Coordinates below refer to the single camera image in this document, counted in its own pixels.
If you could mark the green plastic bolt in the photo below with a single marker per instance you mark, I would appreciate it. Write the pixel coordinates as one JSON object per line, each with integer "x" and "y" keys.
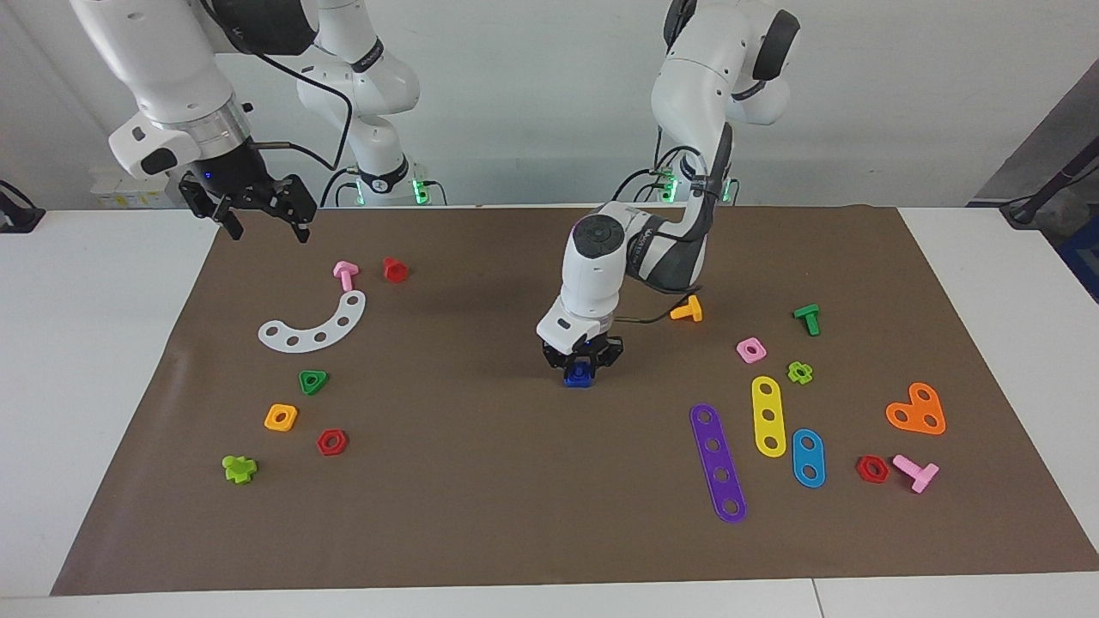
{"x": 809, "y": 318}

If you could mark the black stand pole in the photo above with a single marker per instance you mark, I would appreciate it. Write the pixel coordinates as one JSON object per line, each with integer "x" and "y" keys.
{"x": 1043, "y": 193}

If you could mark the white curved five-hole plate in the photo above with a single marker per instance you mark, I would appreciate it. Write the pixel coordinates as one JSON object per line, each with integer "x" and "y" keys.
{"x": 331, "y": 329}

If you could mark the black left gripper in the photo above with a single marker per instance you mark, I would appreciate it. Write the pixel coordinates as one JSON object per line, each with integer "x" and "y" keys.
{"x": 584, "y": 345}

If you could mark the blue crate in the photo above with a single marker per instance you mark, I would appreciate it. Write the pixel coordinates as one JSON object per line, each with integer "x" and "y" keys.
{"x": 1083, "y": 257}

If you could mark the red hexagon nut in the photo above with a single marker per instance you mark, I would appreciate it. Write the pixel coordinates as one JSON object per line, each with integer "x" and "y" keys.
{"x": 861, "y": 470}
{"x": 320, "y": 444}

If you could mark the yellow three-hole strip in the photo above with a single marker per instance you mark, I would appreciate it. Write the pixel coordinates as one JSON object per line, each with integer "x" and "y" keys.
{"x": 767, "y": 401}

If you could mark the blue plastic bolt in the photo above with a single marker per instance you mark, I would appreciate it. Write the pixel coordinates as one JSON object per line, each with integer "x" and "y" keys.
{"x": 582, "y": 370}

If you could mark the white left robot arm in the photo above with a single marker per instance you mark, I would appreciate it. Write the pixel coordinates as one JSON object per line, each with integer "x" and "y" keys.
{"x": 592, "y": 266}

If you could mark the orange square nut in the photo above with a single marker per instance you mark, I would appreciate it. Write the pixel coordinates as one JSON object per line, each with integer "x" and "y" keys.
{"x": 270, "y": 421}

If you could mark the blue two-hole strip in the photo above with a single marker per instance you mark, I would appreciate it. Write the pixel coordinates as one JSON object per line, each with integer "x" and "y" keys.
{"x": 808, "y": 458}

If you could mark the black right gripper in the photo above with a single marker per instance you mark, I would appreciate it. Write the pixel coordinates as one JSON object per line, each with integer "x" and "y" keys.
{"x": 232, "y": 176}

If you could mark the blue square nut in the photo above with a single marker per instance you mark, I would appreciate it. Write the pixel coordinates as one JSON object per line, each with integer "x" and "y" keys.
{"x": 577, "y": 383}

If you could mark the red plastic bolt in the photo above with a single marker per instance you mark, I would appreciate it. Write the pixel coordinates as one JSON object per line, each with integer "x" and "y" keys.
{"x": 395, "y": 271}

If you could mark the pink square nut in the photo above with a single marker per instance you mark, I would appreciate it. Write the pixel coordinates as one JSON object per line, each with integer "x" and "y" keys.
{"x": 742, "y": 347}

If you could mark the black device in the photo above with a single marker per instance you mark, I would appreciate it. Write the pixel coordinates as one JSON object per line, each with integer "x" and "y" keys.
{"x": 17, "y": 219}

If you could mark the lime green cross nut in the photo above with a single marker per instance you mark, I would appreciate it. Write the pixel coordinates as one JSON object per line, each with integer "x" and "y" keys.
{"x": 792, "y": 371}

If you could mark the green triangle nut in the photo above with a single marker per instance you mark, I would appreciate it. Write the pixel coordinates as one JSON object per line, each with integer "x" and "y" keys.
{"x": 321, "y": 377}

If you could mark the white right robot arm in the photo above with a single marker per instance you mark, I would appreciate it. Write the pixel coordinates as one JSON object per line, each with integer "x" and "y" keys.
{"x": 163, "y": 60}

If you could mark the lime green cross-head bolt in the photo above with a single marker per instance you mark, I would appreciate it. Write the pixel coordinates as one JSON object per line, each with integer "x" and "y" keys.
{"x": 239, "y": 469}

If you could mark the pink plastic bolt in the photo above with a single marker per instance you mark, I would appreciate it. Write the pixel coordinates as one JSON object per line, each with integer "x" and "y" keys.
{"x": 345, "y": 273}
{"x": 923, "y": 474}

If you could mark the white box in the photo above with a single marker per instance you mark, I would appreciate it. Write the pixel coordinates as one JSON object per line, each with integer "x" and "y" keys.
{"x": 120, "y": 193}

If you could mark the purple four-hole strip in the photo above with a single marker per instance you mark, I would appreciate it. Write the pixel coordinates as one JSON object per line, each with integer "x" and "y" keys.
{"x": 717, "y": 461}

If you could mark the brown table mat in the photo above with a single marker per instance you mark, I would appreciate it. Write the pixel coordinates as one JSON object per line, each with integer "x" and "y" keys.
{"x": 515, "y": 481}

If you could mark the orange three-hole corner plate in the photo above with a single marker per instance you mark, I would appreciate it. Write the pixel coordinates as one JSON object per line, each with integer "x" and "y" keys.
{"x": 915, "y": 412}

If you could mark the orange plastic bolt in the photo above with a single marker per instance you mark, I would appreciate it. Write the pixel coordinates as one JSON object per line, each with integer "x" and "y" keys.
{"x": 691, "y": 311}

